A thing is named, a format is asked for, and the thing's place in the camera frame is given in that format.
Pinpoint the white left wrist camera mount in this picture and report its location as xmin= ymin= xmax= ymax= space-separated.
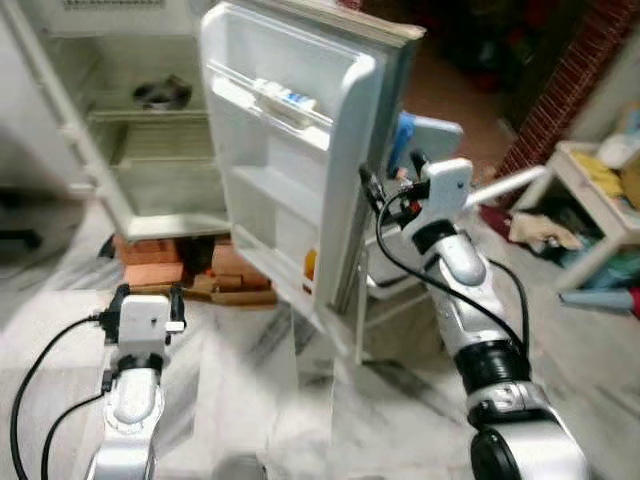
xmin=116 ymin=294 xmax=187 ymax=362

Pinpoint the steel bowl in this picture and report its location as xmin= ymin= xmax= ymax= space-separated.
xmin=132 ymin=77 xmax=193 ymax=112

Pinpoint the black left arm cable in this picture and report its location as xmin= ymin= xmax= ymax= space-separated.
xmin=8 ymin=310 xmax=123 ymax=480

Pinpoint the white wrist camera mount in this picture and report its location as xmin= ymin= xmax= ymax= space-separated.
xmin=404 ymin=157 xmax=475 ymax=238
xmin=116 ymin=294 xmax=187 ymax=362

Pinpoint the red brick stack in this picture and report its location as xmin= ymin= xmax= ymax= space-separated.
xmin=112 ymin=234 xmax=279 ymax=308

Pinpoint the white rod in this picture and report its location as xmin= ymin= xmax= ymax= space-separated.
xmin=463 ymin=164 xmax=552 ymax=213

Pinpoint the white fridge door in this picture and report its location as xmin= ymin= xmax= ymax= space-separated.
xmin=199 ymin=0 xmax=427 ymax=367

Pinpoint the beige crumpled cloth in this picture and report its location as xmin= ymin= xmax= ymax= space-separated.
xmin=508 ymin=212 xmax=583 ymax=253

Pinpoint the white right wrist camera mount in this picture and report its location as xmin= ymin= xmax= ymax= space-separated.
xmin=404 ymin=157 xmax=475 ymax=238

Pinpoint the yellow cloth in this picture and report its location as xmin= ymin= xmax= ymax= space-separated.
xmin=572 ymin=148 xmax=626 ymax=201

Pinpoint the blue chair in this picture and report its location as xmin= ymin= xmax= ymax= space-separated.
xmin=388 ymin=111 xmax=465 ymax=173

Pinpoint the dark red cloth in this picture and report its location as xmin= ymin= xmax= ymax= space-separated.
xmin=478 ymin=204 xmax=515 ymax=239

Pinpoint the white blue packet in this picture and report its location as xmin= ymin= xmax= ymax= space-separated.
xmin=253 ymin=79 xmax=318 ymax=118

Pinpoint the white open shelf rack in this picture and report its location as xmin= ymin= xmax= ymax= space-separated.
xmin=543 ymin=138 xmax=640 ymax=294

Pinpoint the white round bowl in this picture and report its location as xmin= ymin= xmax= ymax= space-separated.
xmin=596 ymin=134 xmax=640 ymax=169

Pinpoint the white fridge cabinet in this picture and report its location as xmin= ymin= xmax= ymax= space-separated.
xmin=0 ymin=0 xmax=233 ymax=242

